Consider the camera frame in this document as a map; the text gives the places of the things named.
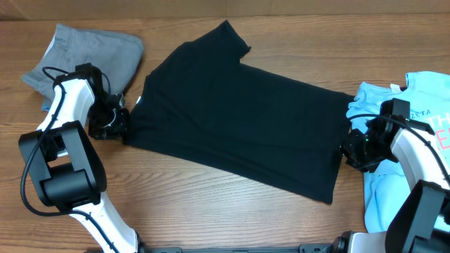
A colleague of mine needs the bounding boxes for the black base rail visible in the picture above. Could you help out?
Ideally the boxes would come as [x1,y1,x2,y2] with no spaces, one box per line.
[145,243,333,253]

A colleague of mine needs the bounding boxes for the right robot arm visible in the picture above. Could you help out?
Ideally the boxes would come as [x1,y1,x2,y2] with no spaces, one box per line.
[327,98,449,253]

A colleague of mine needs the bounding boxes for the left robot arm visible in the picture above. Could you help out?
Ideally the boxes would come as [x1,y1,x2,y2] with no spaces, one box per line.
[18,63,145,252]

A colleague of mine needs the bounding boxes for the folded grey shorts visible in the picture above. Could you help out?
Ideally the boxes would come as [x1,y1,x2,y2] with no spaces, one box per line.
[22,23,144,109]

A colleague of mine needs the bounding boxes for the light blue printed t-shirt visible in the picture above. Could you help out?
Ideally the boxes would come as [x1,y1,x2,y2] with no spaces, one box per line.
[346,71,449,233]

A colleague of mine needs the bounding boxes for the black t-shirt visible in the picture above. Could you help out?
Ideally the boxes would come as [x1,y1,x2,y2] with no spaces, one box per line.
[124,22,352,204]

